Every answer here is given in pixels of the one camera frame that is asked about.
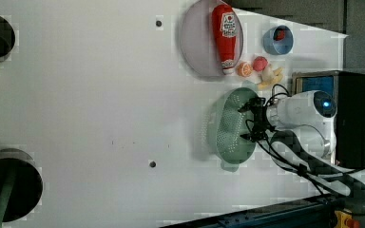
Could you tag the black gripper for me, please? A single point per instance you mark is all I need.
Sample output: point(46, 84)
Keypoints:
point(260, 122)

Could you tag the mint green strainer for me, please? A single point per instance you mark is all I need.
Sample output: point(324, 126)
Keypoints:
point(225, 125)

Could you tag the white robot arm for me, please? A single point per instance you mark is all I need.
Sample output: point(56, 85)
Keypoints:
point(300, 132)

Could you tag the yellow plush banana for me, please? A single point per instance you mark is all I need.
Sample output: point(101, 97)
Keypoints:
point(270, 77)

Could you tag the orange slice toy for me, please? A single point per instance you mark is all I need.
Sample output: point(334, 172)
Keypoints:
point(244, 69)

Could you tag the red plush strawberry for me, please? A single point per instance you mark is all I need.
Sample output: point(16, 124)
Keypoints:
point(260, 63)

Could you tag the blue bowl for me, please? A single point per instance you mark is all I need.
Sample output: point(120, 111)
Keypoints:
point(281, 47)

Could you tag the grey round plate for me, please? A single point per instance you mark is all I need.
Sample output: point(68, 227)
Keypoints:
point(197, 41)

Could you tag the small red toy in bowl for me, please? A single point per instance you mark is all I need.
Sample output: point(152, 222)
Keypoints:
point(279, 34)

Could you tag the red plush ketchup bottle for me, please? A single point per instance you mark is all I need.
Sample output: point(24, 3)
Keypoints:
point(224, 29)

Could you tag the black toaster oven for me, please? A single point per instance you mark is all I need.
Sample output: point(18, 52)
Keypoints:
point(348, 90)

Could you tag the yellow red emergency button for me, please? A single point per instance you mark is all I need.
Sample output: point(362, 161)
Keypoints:
point(346, 221)

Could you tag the black pan with green handle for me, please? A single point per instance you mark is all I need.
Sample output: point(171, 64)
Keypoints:
point(21, 185)

